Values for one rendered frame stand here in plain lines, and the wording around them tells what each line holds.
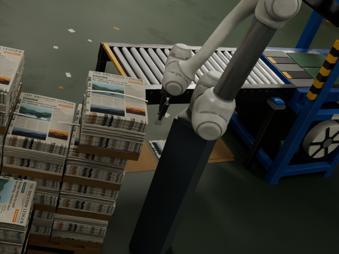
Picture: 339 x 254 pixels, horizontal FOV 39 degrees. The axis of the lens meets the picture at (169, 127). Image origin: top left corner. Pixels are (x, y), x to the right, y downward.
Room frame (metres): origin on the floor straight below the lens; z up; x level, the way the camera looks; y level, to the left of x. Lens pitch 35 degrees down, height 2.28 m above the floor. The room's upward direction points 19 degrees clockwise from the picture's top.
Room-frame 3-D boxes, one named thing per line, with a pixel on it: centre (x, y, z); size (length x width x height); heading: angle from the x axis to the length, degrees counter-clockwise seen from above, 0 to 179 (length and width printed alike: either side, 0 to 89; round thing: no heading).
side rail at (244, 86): (2.79, -0.23, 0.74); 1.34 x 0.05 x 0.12; 126
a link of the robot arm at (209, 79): (2.00, -0.13, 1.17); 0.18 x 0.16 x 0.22; 7
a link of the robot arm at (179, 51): (1.94, 0.06, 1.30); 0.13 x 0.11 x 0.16; 7
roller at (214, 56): (3.11, -0.24, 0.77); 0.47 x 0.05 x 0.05; 36
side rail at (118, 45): (3.20, 0.07, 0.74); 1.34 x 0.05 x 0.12; 126
